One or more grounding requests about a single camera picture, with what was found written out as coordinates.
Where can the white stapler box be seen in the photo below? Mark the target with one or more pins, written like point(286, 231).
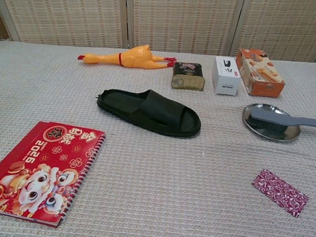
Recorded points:
point(226, 77)

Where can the red 2026 spiral calendar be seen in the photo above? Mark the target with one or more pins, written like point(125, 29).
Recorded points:
point(35, 169)

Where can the round steel plate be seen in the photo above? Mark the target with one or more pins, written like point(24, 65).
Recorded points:
point(271, 133)

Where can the black and gold tin can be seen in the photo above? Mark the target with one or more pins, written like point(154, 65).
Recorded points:
point(188, 76)

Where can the purple patterned packet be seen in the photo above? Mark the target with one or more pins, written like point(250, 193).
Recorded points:
point(277, 190)

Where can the black shoe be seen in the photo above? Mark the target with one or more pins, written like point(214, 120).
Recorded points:
point(161, 110)

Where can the grey brush with handle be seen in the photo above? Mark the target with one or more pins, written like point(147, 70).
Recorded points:
point(266, 119)

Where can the orange biscuit box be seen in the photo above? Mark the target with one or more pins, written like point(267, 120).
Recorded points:
point(261, 74)

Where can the yellow rubber chicken toy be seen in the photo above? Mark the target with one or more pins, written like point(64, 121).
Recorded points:
point(135, 57)

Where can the beige woven tablecloth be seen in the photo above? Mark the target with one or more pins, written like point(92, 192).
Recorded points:
point(170, 179)

